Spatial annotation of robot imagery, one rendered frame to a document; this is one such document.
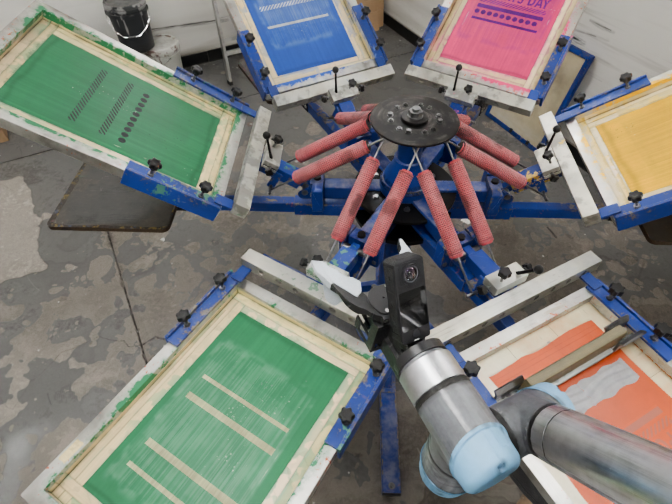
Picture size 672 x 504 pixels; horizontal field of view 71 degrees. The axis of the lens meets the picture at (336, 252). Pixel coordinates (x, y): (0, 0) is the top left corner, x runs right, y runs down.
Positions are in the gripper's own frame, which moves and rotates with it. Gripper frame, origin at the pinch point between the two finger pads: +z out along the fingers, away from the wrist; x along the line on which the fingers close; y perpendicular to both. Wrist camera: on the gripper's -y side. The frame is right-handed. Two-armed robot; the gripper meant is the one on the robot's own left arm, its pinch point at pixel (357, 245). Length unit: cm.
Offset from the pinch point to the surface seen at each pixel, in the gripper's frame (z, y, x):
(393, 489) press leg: -3, 158, 44
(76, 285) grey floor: 171, 179, -69
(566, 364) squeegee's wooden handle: -13, 53, 66
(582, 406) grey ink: -22, 63, 70
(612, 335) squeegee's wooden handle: -12, 51, 84
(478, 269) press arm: 25, 56, 66
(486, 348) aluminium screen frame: 2, 62, 54
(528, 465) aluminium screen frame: -29, 63, 45
